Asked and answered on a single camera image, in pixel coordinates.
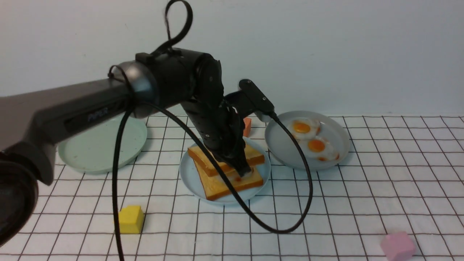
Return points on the pale green plate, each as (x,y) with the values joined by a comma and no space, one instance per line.
(92,152)

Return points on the pink foam cube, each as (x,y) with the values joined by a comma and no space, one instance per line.
(398,246)

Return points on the light blue plate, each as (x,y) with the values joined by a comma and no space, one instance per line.
(256,157)

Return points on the grey plate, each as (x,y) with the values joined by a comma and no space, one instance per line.
(285,151)

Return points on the white grid tablecloth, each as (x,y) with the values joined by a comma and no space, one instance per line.
(401,174)

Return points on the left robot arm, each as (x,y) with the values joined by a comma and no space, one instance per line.
(33,124)

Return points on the orange foam cube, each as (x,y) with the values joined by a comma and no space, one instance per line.
(248,125)

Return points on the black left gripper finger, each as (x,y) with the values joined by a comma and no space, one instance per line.
(243,169)

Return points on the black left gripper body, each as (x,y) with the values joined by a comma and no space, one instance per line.
(220,127)

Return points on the fried egg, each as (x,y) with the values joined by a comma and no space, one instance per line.
(319,149)
(304,128)
(234,177)

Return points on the yellow foam cube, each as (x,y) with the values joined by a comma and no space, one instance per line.
(131,219)

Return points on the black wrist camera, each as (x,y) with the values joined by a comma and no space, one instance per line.
(249,99)

